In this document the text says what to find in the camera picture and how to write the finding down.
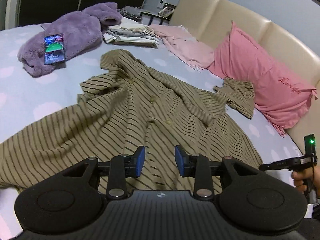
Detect beige padded headboard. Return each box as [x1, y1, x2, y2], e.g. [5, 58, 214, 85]
[169, 0, 320, 153]

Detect person's right hand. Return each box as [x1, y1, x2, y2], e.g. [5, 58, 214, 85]
[291, 166, 320, 198]

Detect purple fleece garment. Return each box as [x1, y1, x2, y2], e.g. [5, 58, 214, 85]
[18, 2, 122, 77]

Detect light pink garment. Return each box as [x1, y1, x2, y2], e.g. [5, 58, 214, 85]
[150, 24, 214, 71]

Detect smartphone with lit screen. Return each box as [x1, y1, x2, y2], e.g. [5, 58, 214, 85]
[44, 34, 66, 65]

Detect tan striped shirt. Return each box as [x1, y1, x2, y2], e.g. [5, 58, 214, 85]
[1, 49, 262, 190]

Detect pink pillow with embroidery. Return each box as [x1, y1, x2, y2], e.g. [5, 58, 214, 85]
[208, 22, 318, 136]

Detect folded beige striped clothes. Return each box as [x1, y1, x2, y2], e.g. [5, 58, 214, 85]
[103, 24, 161, 48]

